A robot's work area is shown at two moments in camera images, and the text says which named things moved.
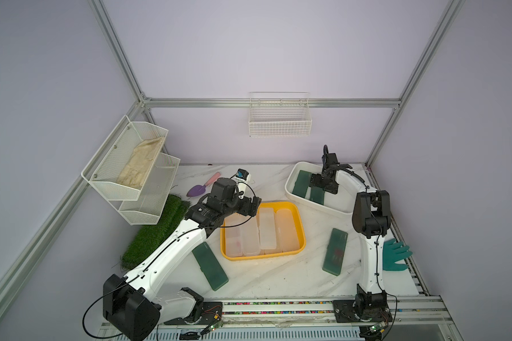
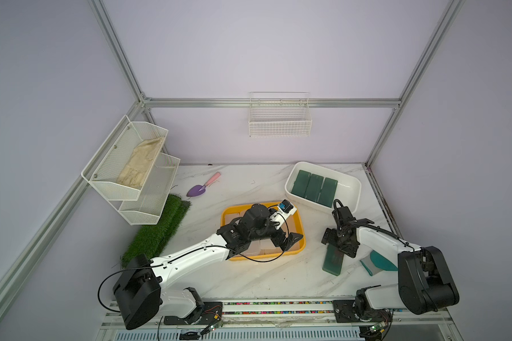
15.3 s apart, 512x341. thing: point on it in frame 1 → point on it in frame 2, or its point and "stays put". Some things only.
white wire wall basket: [279, 114] stays put
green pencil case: [335, 252] stays put
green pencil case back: [301, 183] stays put
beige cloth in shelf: [143, 155] stays put
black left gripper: [245, 202] → [288, 241]
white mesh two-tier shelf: [134, 173] stays put
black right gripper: [316, 177] → [328, 237]
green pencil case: [210, 266] → [327, 193]
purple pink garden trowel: [199, 190] stays put
